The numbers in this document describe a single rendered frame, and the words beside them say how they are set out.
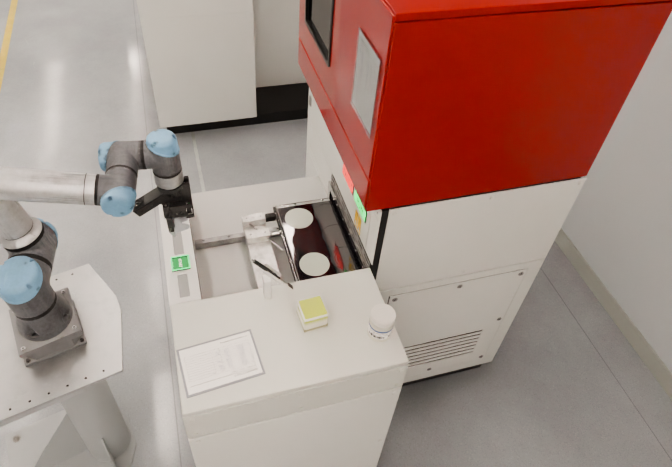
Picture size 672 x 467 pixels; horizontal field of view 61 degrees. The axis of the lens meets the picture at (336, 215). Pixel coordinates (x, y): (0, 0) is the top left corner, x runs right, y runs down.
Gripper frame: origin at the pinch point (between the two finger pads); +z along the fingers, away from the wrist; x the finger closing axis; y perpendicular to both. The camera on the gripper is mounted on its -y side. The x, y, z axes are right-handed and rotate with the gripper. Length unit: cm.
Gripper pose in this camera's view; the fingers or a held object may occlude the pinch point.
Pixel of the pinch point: (171, 232)
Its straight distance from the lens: 173.4
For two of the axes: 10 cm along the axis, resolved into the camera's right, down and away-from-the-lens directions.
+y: 9.6, -1.5, 2.5
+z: -0.7, 7.0, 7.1
